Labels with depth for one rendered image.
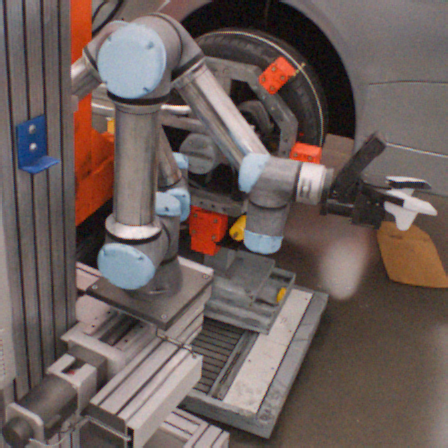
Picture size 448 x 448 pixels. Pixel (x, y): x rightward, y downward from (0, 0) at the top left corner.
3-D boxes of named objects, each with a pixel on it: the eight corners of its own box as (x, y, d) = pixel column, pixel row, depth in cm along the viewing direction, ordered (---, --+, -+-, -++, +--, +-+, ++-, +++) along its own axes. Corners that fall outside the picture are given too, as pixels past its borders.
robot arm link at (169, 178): (130, 37, 153) (202, 210, 178) (131, 25, 163) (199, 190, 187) (83, 55, 155) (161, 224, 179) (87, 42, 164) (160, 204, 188)
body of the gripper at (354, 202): (383, 217, 127) (320, 204, 129) (393, 174, 123) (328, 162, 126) (383, 231, 120) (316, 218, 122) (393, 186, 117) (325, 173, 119)
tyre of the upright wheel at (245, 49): (137, 116, 275) (258, 222, 275) (108, 135, 255) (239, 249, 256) (227, -13, 237) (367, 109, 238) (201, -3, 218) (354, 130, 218)
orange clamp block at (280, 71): (278, 89, 221) (296, 71, 216) (271, 96, 215) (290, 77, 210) (263, 74, 221) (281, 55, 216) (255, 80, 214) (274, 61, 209)
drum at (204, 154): (237, 157, 237) (241, 120, 230) (214, 180, 219) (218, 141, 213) (200, 148, 241) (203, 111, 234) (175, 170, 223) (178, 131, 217)
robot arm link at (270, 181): (243, 183, 132) (248, 143, 128) (299, 194, 130) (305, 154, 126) (234, 201, 125) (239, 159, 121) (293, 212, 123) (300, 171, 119)
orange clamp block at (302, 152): (293, 160, 230) (318, 166, 228) (287, 168, 224) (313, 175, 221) (296, 141, 227) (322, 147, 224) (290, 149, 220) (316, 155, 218)
